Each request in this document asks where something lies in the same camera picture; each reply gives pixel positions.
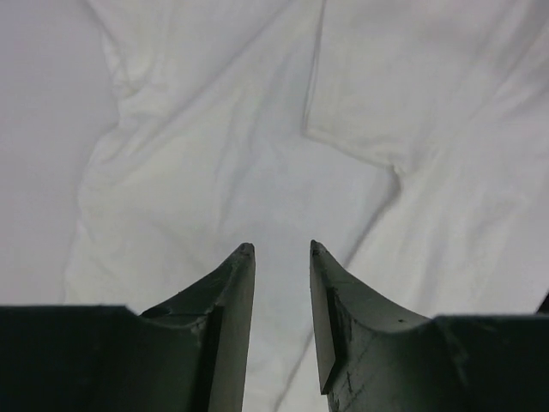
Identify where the white floral t shirt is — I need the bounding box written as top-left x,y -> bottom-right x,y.
0,0 -> 549,412

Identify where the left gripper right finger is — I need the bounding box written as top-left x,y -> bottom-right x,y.
310,241 -> 548,411

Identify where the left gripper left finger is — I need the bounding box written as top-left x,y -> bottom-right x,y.
1,243 -> 255,411

